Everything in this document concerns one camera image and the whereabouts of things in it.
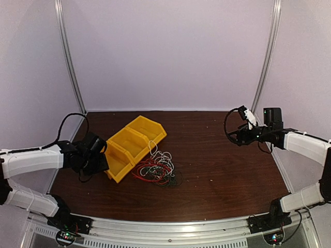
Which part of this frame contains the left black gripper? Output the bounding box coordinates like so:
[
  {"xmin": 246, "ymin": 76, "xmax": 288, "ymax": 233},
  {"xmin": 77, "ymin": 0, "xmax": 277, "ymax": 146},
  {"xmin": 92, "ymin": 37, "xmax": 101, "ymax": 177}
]
[{"xmin": 81, "ymin": 151, "xmax": 109, "ymax": 176}]

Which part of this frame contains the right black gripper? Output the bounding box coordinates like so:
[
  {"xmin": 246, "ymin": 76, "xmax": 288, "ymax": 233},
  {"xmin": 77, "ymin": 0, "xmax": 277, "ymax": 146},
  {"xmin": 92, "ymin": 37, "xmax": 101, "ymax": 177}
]
[{"xmin": 227, "ymin": 122, "xmax": 272, "ymax": 147}]

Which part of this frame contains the yellow three-compartment bin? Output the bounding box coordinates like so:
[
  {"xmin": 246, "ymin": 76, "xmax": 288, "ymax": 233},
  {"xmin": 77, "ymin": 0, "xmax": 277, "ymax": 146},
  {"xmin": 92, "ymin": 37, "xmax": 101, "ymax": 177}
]
[{"xmin": 104, "ymin": 115, "xmax": 167, "ymax": 183}]

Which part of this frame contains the long white cable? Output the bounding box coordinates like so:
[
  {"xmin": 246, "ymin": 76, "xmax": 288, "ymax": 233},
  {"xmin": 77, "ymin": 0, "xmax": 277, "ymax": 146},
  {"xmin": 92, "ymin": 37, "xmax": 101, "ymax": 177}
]
[{"xmin": 148, "ymin": 139, "xmax": 173, "ymax": 168}]

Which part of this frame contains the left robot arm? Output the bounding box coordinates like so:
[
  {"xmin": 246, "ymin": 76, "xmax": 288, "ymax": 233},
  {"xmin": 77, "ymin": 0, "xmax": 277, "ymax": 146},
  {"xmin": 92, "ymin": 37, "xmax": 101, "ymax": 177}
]
[{"xmin": 1, "ymin": 132, "xmax": 109, "ymax": 229}]

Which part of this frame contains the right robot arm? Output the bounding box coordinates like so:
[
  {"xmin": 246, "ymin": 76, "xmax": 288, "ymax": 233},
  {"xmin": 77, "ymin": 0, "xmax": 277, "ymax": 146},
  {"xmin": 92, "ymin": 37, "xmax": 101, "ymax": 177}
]
[{"xmin": 224, "ymin": 105, "xmax": 330, "ymax": 228}]

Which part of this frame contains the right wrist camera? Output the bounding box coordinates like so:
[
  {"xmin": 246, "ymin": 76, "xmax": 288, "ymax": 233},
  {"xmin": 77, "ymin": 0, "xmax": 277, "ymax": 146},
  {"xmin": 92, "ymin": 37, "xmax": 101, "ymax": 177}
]
[{"xmin": 238, "ymin": 105, "xmax": 257, "ymax": 130}]

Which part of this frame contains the right camera black cable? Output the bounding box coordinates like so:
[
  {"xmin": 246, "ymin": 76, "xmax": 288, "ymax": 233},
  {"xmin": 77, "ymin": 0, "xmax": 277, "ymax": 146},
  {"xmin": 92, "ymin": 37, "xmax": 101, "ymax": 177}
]
[{"xmin": 223, "ymin": 107, "xmax": 241, "ymax": 143}]

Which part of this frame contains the camera black cable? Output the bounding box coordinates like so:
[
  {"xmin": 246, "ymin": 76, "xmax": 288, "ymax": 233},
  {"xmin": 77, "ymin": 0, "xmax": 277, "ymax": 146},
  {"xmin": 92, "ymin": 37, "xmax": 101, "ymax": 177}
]
[
  {"xmin": 41, "ymin": 112, "xmax": 89, "ymax": 150},
  {"xmin": 223, "ymin": 107, "xmax": 241, "ymax": 143}
]

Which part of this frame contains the left camera black cable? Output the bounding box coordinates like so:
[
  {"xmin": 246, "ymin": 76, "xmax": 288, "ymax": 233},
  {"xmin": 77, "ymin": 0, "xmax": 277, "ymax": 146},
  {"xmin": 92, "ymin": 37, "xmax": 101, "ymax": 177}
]
[{"xmin": 41, "ymin": 112, "xmax": 89, "ymax": 150}]

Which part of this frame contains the red cable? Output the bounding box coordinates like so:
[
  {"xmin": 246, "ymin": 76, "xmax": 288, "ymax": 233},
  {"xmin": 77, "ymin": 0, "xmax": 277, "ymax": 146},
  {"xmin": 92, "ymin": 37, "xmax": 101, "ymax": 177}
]
[{"xmin": 131, "ymin": 157, "xmax": 171, "ymax": 185}]

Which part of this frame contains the front aluminium rail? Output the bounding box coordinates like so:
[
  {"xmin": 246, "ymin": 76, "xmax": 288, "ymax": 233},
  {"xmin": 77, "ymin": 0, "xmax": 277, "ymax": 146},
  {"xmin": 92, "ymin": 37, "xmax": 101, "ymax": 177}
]
[{"xmin": 25, "ymin": 209, "xmax": 319, "ymax": 248}]

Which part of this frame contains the green cable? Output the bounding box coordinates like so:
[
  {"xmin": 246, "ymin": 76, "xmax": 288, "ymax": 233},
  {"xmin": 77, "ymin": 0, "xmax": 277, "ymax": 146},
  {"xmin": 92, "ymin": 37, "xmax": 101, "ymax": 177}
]
[{"xmin": 144, "ymin": 165, "xmax": 184, "ymax": 189}]

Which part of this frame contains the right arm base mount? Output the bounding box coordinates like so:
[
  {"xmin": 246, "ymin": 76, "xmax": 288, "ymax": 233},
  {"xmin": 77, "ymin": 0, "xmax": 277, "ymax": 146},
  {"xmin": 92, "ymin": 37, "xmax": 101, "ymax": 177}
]
[{"xmin": 247, "ymin": 213, "xmax": 292, "ymax": 246}]

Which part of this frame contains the right aluminium frame post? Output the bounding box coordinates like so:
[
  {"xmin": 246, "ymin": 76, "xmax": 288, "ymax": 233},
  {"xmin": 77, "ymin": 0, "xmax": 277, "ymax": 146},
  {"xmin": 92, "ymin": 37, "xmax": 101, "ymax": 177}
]
[{"xmin": 252, "ymin": 0, "xmax": 282, "ymax": 114}]

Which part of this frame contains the aluminium frame post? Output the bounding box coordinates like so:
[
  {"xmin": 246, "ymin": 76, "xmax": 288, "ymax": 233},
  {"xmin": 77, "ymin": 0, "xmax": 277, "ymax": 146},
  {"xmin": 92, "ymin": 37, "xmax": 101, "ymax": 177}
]
[
  {"xmin": 54, "ymin": 0, "xmax": 87, "ymax": 115},
  {"xmin": 252, "ymin": 0, "xmax": 282, "ymax": 114}
]

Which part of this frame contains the left aluminium frame post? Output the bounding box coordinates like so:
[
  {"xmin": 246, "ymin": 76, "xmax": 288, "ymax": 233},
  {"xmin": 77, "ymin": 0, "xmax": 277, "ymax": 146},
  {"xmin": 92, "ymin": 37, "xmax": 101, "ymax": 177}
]
[{"xmin": 54, "ymin": 0, "xmax": 87, "ymax": 115}]

